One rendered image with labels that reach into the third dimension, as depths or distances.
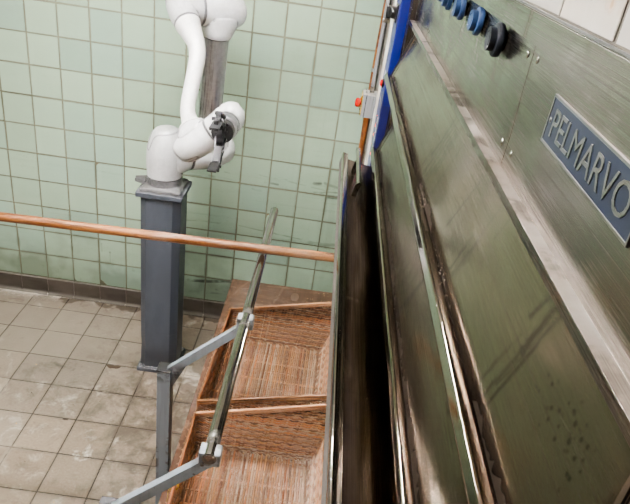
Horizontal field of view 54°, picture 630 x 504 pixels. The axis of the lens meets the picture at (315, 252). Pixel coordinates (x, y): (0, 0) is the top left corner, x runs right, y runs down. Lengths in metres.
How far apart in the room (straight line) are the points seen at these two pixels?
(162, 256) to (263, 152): 0.76
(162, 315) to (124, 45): 1.30
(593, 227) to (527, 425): 0.19
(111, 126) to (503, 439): 2.93
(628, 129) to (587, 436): 0.25
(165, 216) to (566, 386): 2.38
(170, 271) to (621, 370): 2.58
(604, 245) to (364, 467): 0.61
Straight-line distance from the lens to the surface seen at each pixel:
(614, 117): 0.59
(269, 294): 2.89
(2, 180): 3.73
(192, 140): 2.25
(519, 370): 0.66
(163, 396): 1.93
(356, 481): 1.02
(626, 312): 0.51
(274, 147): 3.19
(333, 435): 1.03
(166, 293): 3.02
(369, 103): 2.73
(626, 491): 0.47
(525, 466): 0.60
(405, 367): 1.13
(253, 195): 3.30
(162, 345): 3.21
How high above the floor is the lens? 2.17
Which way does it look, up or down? 29 degrees down
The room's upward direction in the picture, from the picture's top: 9 degrees clockwise
